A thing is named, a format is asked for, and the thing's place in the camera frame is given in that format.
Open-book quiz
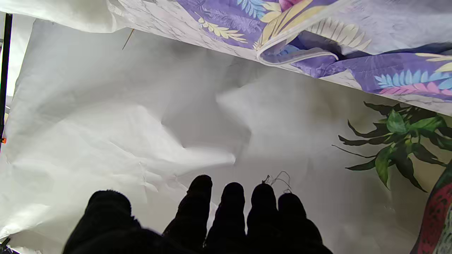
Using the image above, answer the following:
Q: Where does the blue leaf print pillowcase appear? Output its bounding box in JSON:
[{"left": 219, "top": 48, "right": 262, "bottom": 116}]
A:
[{"left": 176, "top": 0, "right": 452, "bottom": 103}]

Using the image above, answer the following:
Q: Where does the white backdrop sheet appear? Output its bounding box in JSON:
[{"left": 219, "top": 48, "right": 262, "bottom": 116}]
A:
[{"left": 0, "top": 14, "right": 452, "bottom": 254}]

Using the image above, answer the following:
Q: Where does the large green potted plant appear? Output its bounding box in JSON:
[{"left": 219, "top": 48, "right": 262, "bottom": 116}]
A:
[{"left": 332, "top": 102, "right": 452, "bottom": 193}]

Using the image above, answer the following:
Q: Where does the black tripod stand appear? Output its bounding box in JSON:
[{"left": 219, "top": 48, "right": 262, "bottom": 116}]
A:
[{"left": 0, "top": 13, "right": 13, "bottom": 149}]

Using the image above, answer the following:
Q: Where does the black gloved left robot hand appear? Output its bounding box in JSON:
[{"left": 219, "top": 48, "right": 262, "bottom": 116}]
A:
[{"left": 62, "top": 175, "right": 333, "bottom": 254}]

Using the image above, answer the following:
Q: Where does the thin brown stick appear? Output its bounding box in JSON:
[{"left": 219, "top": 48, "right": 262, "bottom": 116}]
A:
[{"left": 122, "top": 29, "right": 135, "bottom": 50}]

